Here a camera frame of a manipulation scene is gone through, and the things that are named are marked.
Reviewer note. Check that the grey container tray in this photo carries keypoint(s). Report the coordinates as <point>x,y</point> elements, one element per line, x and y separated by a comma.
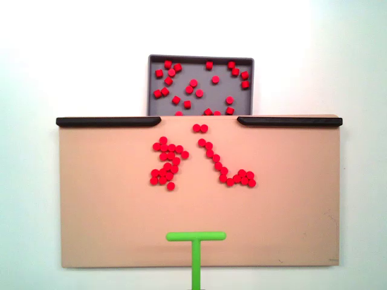
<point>211,99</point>

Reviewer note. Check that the beige flat board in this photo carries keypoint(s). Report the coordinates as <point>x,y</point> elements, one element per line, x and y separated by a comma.
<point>121,217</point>

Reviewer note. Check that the black guard rail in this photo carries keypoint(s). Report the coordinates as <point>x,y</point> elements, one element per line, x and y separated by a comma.
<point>290,121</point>
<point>106,121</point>

